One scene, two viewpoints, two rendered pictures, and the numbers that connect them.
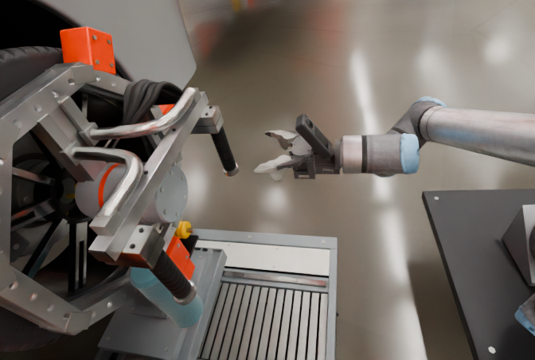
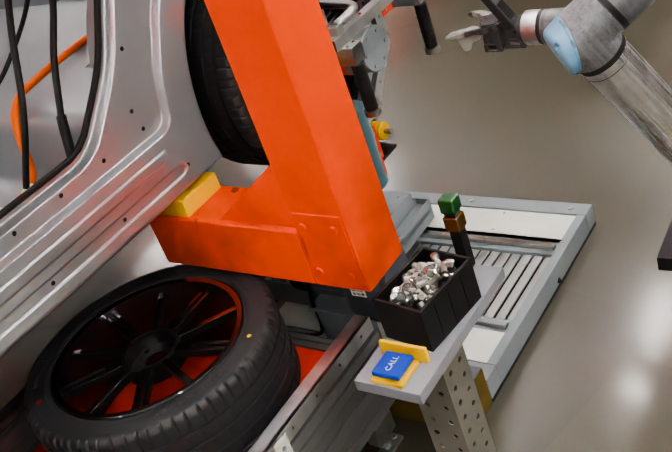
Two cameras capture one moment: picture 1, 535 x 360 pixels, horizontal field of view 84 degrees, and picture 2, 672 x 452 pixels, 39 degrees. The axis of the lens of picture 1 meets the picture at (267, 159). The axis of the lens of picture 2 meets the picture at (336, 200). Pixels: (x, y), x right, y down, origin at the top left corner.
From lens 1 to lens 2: 1.94 m
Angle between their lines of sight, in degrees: 22
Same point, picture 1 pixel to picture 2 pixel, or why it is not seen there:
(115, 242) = (338, 40)
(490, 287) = not seen: outside the picture
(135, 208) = (351, 28)
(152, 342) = not seen: hidden behind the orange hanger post
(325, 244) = (571, 210)
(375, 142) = (547, 12)
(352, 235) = (624, 213)
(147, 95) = not seen: outside the picture
